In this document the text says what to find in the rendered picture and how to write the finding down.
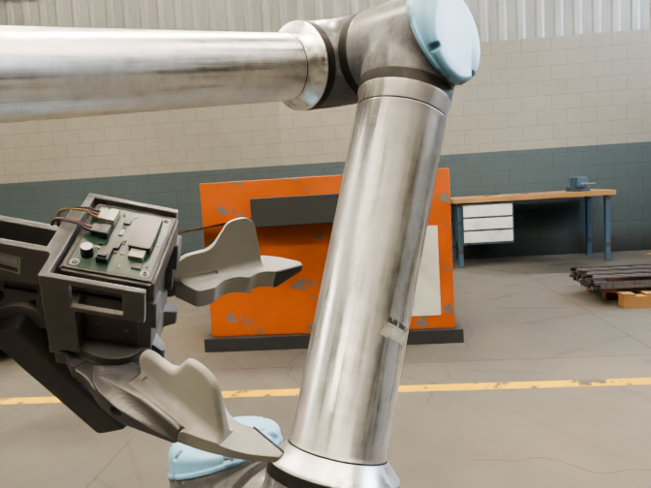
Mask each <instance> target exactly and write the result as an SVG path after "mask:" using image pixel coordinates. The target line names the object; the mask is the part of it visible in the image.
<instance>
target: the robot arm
mask: <svg viewBox="0 0 651 488"><path fill-rule="evenodd" d="M480 57H481V48H480V39H479V34H478V30H477V27H476V24H475V22H474V19H473V17H472V15H471V13H470V11H469V9H468V7H467V5H466V4H465V3H464V1H463V0H391V1H388V2H386V3H384V4H381V5H378V6H375V7H373V8H370V9H367V10H365V11H362V12H360V13H357V14H353V15H347V16H341V17H336V18H331V19H323V20H307V21H305V20H295V21H291V22H289V23H287V24H286V25H284V26H283V27H282V28H281V29H280V31H279V32H278V33H270V32H233V31H195V30H157V29H119V28H81V27H44V26H6V25H0V124H1V123H14V122H25V121H38V120H49V119H62V118H74V117H86V116H98V115H111V114H122V113H135V112H147V111H159V110H171V109H183V108H195V107H218V106H231V105H243V104H255V103H267V102H280V101H282V102H283V103H284V104H285V105H286V106H287V107H289V108H291V109H293V110H297V111H304V110H313V109H321V108H330V107H341V106H348V105H354V104H357V107H356V116H355V121H354V126H353V130H352V135H351V140H350V144H349V149H348V154H347V159H346V164H345V168H344V173H343V178H342V183H341V188H340V193H339V198H338V202H337V207H336V212H335V217H334V222H333V227H332V232H331V237H330V241H329V246H328V251H327V256H326V261H325V269H324V274H323V279H322V283H321V288H320V293H319V298H318V303H317V308H316V313H315V317H314V322H313V327H312V332H311V337H310V342H309V347H308V352H307V356H306V361H305V366H304V371H303V376H302V381H301V386H300V390H299V395H298V399H297V404H296V409H295V414H294V423H293V428H292V432H291V435H290V436H289V437H288V438H287V439H286V440H285V441H284V442H283V436H282V435H281V431H280V428H279V426H278V424H277V423H276V422H274V421H273V420H271V419H268V418H263V417H259V416H238V417H232V416H231V415H230V414H229V413H228V411H227V409H226V407H225V405H224V401H223V396H222V392H221V387H220V385H219V382H218V381H217V380H216V378H215V377H214V375H213V374H212V373H211V372H210V371H209V370H208V369H207V368H206V367H205V366H204V365H202V364H201V363H199V362H198V361H197V360H196V359H193V358H189V359H187V360H186V361H185V362H184V363H182V364H181V365H180V366H176V365H172V364H170V363H169V362H168V361H167V360H166V359H165V348H166V346H165V344H164V342H163V341H162V340H161V335H162V332H163V329H164V326H168V325H171V324H174V323H176V321H177V307H176V306H175V305H173V304H171V303H169V302H168V301H167V300H168V297H172V296H174V295H175V296H176V297H178V298H180V299H182V300H184V301H186V302H188V303H190V304H192V305H194V306H197V307H200V306H203V305H207V304H210V303H213V302H215V301H216V300H217V299H218V298H219V297H221V296H222V295H224V294H227V293H231V292H248V291H250V290H252V289H254V288H257V287H274V288H275V287H278V286H279V285H281V284H282V283H284V282H285V281H287V280H289V279H290V278H292V277H293V276H294V275H295V274H297V273H298V272H300V271H301V270H302V266H303V265H302V264H301V263H300V262H299V261H295V260H291V259H283V258H278V257H271V256H261V253H260V248H259V242H258V237H257V233H256V227H255V224H254V223H253V221H252V220H250V219H248V218H236V219H233V220H230V221H229V222H227V223H226V224H225V225H224V227H223V228H222V230H221V232H220V233H219V235H218V236H217V238H216V239H215V241H214V242H213V243H212V244H211V245H210V246H209V247H207V248H205V249H203V250H199V251H196V252H192V253H188V254H185V255H183V256H182V257H181V256H180V253H181V237H182V236H180V235H178V222H179V221H177V212H178V210H177V209H171V208H166V207H162V206H157V205H151V204H146V203H141V202H136V201H130V200H126V199H121V198H111V197H106V196H101V195H96V194H91V193H89V194H88V196H87V198H86V199H85V201H84V202H83V204H82V206H64V207H62V208H60V209H59V210H58V212H57V213H56V218H53V219H52V220H51V222H50V224H44V223H39V222H33V221H28V220H22V219H18V218H12V217H7V216H2V215H0V349H1V350H2V351H3V352H4V353H5V354H7V355H8V356H9V357H10V358H11V359H12V360H13V361H15V362H16V363H17V364H18V365H19V366H20V367H22V368H23V369H24V370H25V371H26V372H27V373H28V374H30V375H31V376H32V377H33V378H34V379H35V380H36V381H38V382H39V383H40V384H41V385H42V386H43V387H45V388H46V389H47V390H48V391H49V392H50V393H51V394H53V395H54V396H55V397H56V398H57V399H58V400H60V401H61V402H62V403H63V404H64V405H65V406H66V407H68V408H69V409H70V410H71V411H72V412H73V413H75V414H76V415H77V416H78V417H79V418H80V419H81V420H83V421H84V422H85V423H86V424H87V425H88V426H89V427H91V428H92V429H93V430H94V431H95V432H97V433H100V434H102V433H106V432H112V431H117V430H122V429H124V428H125V427H126V426H130V427H132V428H135V429H137V430H140V431H143V432H144V433H147V434H149V435H152V436H155V437H157V438H160V439H163V440H165V441H168V442H172V446H171V448H170V452H169V472H168V479H169V481H170V488H399V485H400V480H399V478H398V476H397V474H396V473H395V471H394V470H393V468H392V467H391V465H390V463H389V462H388V458H387V452H388V442H389V437H390V431H391V425H392V420H393V415H394V410H395V404H396V398H397V393H398V387H399V382H400V377H401V371H402V366H403V360H404V354H405V349H406V344H407V338H408V333H409V327H410V322H411V316H412V311H413V306H414V300H415V294H416V289H417V283H418V278H419V268H420V263H421V257H422V252H423V246H424V240H425V235H426V230H427V224H428V219H429V213H430V208H431V202H432V197H433V192H434V186H435V180H436V175H437V169H438V165H439V159H440V153H441V148H442V142H443V136H444V131H445V126H446V121H447V115H448V112H449V111H450V107H451V101H452V96H453V90H454V86H455V85H462V84H464V83H466V81H469V80H470V79H471V78H472V77H473V76H474V75H475V74H476V72H477V70H478V67H479V63H480ZM115 206H120V207H115ZM121 207H125V208H121ZM126 208H130V209H126ZM131 209H136V210H140V211H136V210H131ZM65 210H70V212H69V213H68V215H67V216H66V218H64V217H59V214H60V212H62V211H65ZM141 211H145V212H141ZM146 212H150V213H146ZM87 213H88V218H87V221H86V223H84V222H83V219H84V217H85V216H86V214H87ZM151 213H156V214H151ZM157 214H158V215H157ZM55 221H56V223H57V226H55V225H54V222H55ZM60 221H63V223H62V224H61V226H60ZM79 226H81V227H82V229H80V228H79Z"/></svg>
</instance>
